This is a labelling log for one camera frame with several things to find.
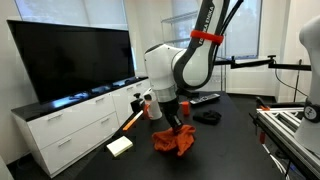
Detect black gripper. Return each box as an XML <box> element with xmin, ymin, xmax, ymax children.
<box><xmin>158</xmin><ymin>98</ymin><xmax>186</xmax><ymax>135</ymax></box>

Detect orange towel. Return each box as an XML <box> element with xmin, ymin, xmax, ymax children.
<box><xmin>151</xmin><ymin>124</ymin><xmax>197</xmax><ymax>157</ymax></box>

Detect white mug red interior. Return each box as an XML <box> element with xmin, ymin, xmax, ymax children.
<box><xmin>143</xmin><ymin>95</ymin><xmax>164</xmax><ymax>121</ymax></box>

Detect black round object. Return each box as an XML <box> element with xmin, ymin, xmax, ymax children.
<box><xmin>192</xmin><ymin>109</ymin><xmax>223</xmax><ymax>126</ymax></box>

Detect long flat white stick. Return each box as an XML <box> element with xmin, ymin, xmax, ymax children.
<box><xmin>122</xmin><ymin>109</ymin><xmax>145</xmax><ymax>132</ymax></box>

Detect white rectangular foam block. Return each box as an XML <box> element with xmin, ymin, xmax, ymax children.
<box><xmin>105</xmin><ymin>135</ymin><xmax>134</xmax><ymax>158</ymax></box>

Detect red black clamp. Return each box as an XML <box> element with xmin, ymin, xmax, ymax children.
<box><xmin>255</xmin><ymin>96</ymin><xmax>271</xmax><ymax>112</ymax></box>

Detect white cabinet drawer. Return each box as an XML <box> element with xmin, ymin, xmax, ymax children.
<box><xmin>26</xmin><ymin>92</ymin><xmax>117</xmax><ymax>151</ymax></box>
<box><xmin>39</xmin><ymin>111</ymin><xmax>121</xmax><ymax>176</ymax></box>

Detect white cabinet black top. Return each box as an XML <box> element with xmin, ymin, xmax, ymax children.
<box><xmin>10</xmin><ymin>76</ymin><xmax>153</xmax><ymax>179</ymax></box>

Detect black flat screen television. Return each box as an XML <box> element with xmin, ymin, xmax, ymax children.
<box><xmin>6</xmin><ymin>19</ymin><xmax>136</xmax><ymax>105</ymax></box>

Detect black vertical rod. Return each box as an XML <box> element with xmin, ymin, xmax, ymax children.
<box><xmin>292</xmin><ymin>58</ymin><xmax>303</xmax><ymax>103</ymax></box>

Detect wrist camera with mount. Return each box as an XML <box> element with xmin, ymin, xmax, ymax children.
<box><xmin>142</xmin><ymin>87</ymin><xmax>158</xmax><ymax>101</ymax></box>

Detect black table clamp mount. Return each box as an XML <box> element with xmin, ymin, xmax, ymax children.
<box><xmin>129</xmin><ymin>92</ymin><xmax>145</xmax><ymax>115</ymax></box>

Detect red strap on arm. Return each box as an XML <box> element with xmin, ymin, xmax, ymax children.
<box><xmin>189</xmin><ymin>29</ymin><xmax>225</xmax><ymax>46</ymax></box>

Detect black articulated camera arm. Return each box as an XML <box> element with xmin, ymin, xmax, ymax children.
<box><xmin>213</xmin><ymin>54</ymin><xmax>313</xmax><ymax>72</ymax></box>

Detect white cable under frame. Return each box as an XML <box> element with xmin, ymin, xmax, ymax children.
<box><xmin>261</xmin><ymin>143</ymin><xmax>292</xmax><ymax>178</ymax></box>

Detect aluminium extrusion frame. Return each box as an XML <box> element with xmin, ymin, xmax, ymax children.
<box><xmin>249</xmin><ymin>105</ymin><xmax>320</xmax><ymax>180</ymax></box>

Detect thin black camera cable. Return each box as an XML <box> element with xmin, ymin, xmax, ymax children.
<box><xmin>273</xmin><ymin>66</ymin><xmax>308</xmax><ymax>100</ymax></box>

